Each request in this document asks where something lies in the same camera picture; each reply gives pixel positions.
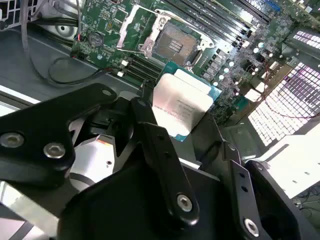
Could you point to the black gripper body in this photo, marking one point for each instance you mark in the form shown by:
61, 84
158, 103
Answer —
125, 205

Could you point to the silver-topped CPU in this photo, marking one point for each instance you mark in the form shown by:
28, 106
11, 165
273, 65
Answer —
180, 105

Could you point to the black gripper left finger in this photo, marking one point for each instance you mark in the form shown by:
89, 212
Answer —
37, 130

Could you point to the metal socket cover frame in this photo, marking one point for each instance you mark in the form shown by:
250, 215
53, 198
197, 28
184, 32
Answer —
125, 27

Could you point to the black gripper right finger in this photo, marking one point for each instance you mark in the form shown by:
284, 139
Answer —
237, 175

